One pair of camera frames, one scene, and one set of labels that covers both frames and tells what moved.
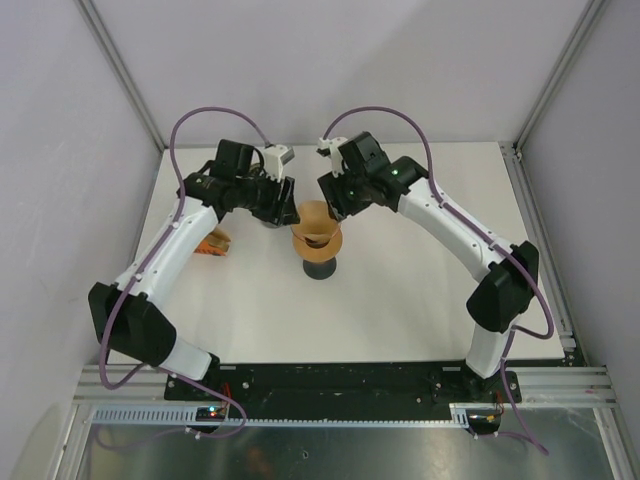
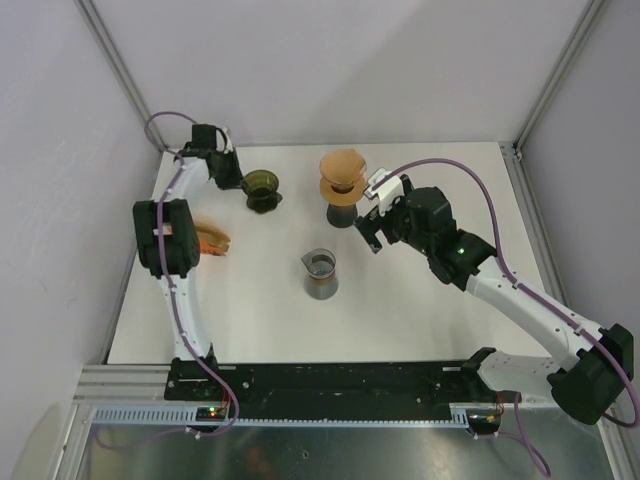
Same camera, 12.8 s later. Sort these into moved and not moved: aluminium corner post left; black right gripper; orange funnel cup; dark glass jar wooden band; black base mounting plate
Moved: dark glass jar wooden band; black right gripper; orange funnel cup
Not moved: black base mounting plate; aluminium corner post left
